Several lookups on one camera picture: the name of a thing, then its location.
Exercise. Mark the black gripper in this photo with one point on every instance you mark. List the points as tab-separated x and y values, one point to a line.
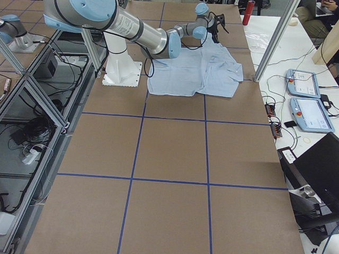
213	27

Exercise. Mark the light blue button shirt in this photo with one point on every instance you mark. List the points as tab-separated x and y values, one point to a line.
209	70

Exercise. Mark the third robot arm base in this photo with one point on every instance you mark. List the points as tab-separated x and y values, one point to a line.
15	35

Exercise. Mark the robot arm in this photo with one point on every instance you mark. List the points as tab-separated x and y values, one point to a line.
72	16

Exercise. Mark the clear plastic bag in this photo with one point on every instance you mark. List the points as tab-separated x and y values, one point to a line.
257	41

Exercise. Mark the red cylinder bottle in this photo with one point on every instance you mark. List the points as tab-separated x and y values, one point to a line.
248	12

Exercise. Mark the upper teach pendant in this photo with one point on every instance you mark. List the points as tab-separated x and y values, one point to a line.
302	83

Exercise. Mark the teach pendant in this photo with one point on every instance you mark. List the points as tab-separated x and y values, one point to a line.
302	83
310	115

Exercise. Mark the lower teach pendant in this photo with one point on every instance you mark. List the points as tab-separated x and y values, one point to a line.
310	115

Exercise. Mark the black laptop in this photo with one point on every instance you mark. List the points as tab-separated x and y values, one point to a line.
319	167

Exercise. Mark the white power strip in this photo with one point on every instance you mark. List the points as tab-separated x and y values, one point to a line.
32	155

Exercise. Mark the aluminium frame post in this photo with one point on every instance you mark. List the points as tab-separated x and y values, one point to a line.
276	37

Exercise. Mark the white camera post base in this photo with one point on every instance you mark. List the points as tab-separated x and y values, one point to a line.
120	68

